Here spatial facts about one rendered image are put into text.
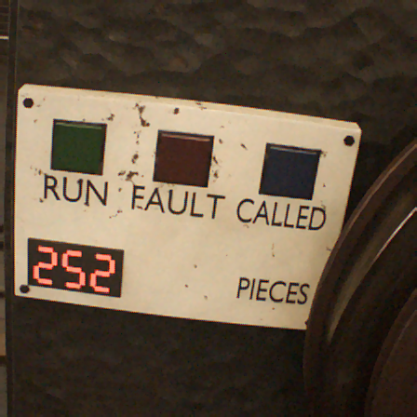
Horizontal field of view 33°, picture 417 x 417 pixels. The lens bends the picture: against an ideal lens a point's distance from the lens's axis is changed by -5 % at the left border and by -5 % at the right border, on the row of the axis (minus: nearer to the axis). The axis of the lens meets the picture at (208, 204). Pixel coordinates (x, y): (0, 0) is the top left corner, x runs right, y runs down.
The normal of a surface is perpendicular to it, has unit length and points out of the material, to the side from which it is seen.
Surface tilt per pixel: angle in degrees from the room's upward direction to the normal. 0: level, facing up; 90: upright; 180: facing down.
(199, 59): 90
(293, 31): 90
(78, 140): 90
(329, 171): 90
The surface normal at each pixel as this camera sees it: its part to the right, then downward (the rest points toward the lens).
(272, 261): -0.01, 0.40
